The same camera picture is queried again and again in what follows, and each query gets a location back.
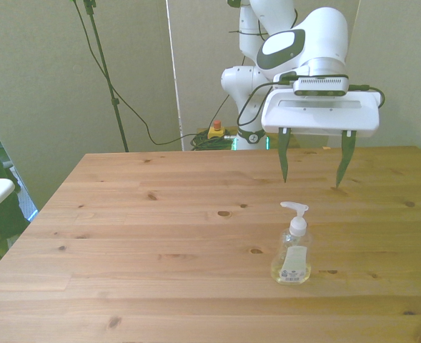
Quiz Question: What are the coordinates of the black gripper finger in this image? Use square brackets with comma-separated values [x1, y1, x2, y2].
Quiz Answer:
[335, 129, 358, 189]
[277, 127, 292, 184]

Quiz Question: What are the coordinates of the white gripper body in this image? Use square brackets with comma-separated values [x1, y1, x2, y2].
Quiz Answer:
[260, 88, 381, 139]

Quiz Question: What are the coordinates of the clear hand soap pump bottle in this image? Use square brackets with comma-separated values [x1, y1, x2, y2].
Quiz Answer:
[269, 201, 312, 286]

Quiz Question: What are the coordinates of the yellow emergency stop button box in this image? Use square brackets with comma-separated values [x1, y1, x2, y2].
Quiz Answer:
[207, 119, 229, 141]

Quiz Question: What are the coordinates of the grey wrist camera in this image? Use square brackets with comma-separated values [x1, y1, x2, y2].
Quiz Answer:
[292, 74, 350, 99]

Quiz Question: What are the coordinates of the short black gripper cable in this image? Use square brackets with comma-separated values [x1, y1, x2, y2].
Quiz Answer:
[348, 83, 385, 109]

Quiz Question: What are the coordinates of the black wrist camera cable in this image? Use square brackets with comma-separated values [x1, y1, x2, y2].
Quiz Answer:
[237, 71, 298, 126]

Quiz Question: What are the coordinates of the coiled dark cable bundle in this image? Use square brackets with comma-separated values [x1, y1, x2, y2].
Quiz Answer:
[189, 131, 235, 152]

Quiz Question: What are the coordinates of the white vertical wall trim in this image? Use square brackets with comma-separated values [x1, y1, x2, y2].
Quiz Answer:
[164, 0, 187, 151]

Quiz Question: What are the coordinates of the thin black camera cable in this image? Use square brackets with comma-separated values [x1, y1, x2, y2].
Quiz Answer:
[71, 0, 194, 146]

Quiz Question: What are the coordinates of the black tripod camera stand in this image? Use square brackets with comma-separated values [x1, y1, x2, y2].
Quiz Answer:
[82, 0, 131, 153]

